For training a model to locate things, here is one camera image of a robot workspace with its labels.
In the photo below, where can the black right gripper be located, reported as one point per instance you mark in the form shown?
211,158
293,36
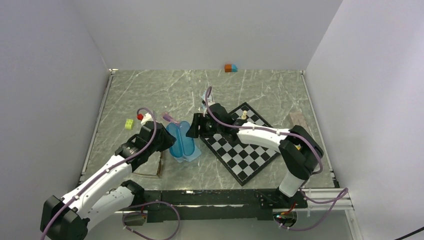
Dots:
198,120

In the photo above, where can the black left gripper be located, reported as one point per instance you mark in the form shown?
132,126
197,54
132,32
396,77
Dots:
168,139

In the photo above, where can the blue glasses case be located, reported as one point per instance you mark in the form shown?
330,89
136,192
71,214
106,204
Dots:
184,146

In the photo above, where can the light blue cleaning cloth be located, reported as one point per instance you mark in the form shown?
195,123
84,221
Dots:
189,158

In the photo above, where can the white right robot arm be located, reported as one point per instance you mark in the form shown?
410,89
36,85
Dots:
300,152

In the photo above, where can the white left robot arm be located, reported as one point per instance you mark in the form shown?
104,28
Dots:
73,215

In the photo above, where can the purple pink sunglasses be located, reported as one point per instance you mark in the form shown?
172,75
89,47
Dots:
167,117

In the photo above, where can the brown sunglasses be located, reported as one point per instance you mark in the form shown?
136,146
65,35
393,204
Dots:
152,168

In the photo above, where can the lime green toy brick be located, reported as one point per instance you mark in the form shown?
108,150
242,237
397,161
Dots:
129,124

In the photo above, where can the cream chess piece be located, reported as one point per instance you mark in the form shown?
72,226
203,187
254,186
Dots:
244,115

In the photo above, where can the black white chessboard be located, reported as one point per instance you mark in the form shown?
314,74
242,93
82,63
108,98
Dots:
243,161

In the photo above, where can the orange block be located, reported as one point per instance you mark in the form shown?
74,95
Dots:
228,68

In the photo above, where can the blue block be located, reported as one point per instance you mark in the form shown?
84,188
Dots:
234,68

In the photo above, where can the brown brick block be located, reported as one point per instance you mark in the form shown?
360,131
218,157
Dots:
297,118

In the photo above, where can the orange toy fruit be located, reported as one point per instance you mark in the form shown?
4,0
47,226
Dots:
298,147

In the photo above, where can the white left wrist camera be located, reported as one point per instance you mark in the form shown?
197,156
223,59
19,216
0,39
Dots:
145,117

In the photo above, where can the black base frame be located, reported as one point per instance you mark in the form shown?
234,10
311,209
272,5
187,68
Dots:
216,204

